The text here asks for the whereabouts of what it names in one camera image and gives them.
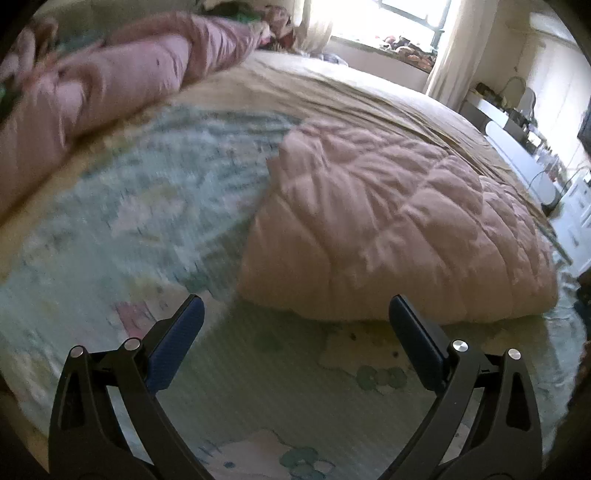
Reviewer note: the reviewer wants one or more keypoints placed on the window sill clutter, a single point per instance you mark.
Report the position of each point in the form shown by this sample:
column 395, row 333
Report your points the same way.
column 408, row 50

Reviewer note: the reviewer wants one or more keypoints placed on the white cabinet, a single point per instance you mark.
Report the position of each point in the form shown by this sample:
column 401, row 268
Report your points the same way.
column 575, row 217

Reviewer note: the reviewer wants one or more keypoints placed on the pink quilted jacket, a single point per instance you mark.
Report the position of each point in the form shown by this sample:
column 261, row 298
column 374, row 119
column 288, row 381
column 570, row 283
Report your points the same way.
column 392, row 217

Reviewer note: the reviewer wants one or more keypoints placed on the beige bedspread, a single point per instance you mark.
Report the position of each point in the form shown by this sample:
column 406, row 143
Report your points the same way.
column 351, row 87

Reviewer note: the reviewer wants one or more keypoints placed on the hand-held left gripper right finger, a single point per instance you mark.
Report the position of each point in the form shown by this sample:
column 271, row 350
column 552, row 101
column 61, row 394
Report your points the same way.
column 416, row 342

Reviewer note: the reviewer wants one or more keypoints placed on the cream curtain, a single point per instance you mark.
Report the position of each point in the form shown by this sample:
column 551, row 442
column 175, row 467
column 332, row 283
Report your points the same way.
column 455, row 50

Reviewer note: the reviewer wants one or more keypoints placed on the cartoon print bed sheet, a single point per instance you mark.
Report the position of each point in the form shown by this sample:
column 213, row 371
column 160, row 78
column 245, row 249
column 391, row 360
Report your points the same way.
column 138, row 221

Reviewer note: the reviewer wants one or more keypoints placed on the black television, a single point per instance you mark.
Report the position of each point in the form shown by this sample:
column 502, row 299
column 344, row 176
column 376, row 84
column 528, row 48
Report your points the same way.
column 586, row 127

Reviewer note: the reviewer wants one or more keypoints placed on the white desk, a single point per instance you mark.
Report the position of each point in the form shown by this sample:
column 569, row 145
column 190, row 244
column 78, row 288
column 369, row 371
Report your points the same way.
column 521, row 161
column 489, row 108

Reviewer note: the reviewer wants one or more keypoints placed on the pink duvet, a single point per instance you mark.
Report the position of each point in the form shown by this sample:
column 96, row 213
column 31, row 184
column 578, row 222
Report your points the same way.
column 115, row 78

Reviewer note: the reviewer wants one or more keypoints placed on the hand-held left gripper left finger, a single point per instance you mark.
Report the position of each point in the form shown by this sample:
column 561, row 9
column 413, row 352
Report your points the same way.
column 178, row 342

